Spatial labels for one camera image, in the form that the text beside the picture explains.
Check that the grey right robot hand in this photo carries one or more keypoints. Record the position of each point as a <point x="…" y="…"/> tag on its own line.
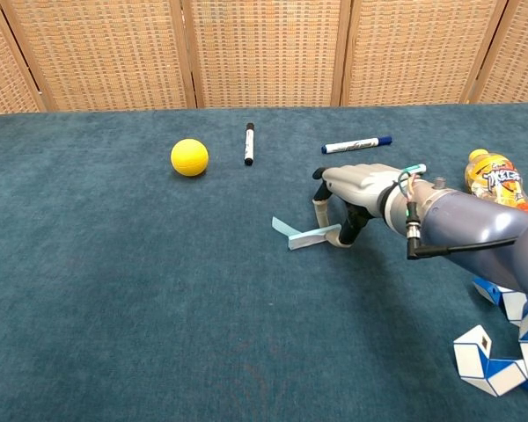
<point x="361" y="184"/>

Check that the light blue paper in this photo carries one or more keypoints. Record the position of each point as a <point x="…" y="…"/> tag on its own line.
<point x="308" y="238"/>

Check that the small light blue strip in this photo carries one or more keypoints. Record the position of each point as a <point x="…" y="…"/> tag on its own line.
<point x="282" y="226"/>

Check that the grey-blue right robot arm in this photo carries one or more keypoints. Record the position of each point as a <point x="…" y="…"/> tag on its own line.
<point x="466" y="220"/>

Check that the white marker blue cap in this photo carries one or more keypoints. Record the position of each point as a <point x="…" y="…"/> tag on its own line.
<point x="356" y="145"/>

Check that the green white marker black cap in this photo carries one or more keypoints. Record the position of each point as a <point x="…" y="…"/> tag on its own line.
<point x="418" y="167"/>

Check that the orange drink plastic bottle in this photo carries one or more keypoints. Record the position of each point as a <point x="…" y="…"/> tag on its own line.
<point x="488" y="176"/>

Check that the yellow foam ball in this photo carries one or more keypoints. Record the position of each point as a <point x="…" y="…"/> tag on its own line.
<point x="189" y="157"/>

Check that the blue white snake puzzle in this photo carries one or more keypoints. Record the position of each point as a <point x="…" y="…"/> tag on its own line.
<point x="471" y="356"/>

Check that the blue table cloth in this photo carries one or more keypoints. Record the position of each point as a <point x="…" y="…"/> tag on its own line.
<point x="158" y="285"/>

